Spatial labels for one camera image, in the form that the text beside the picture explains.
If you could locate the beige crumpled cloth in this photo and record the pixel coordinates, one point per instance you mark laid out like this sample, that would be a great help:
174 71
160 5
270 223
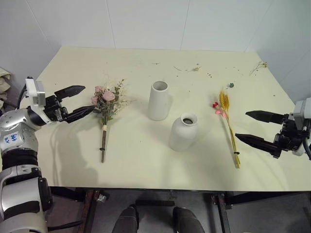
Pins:
4 82

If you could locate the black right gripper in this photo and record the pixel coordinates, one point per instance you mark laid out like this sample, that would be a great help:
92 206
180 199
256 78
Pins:
289 138

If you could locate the dark rounded shape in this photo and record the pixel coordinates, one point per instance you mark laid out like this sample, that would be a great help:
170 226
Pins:
126 219
188 221

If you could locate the pink rose bouquet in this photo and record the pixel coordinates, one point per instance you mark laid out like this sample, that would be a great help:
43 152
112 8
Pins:
107 97

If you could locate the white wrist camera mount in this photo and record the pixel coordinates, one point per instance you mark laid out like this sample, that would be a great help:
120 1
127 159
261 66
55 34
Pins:
301 109
32 88

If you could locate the dried twig with yellow buds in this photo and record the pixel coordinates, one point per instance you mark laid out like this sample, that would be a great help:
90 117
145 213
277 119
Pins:
261 65

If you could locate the white cylinder vase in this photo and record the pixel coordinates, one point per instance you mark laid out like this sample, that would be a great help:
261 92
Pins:
158 104

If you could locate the rusty table leg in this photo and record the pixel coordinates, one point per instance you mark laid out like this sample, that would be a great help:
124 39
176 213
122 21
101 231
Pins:
90 211
222 213

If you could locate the yellow wheat and red flower bouquet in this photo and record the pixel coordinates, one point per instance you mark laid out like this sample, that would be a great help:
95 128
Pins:
224 100

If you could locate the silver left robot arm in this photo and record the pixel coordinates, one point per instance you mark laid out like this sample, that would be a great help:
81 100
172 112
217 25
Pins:
14 126

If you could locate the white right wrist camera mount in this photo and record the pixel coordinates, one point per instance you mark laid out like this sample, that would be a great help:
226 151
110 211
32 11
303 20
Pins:
301 109

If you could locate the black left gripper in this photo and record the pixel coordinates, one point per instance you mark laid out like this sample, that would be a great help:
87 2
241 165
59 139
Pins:
54 110

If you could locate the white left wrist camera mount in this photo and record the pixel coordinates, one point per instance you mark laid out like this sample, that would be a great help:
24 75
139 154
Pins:
32 88

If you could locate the white narrow-neck vase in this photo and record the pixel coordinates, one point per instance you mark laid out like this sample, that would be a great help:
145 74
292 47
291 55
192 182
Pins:
182 136

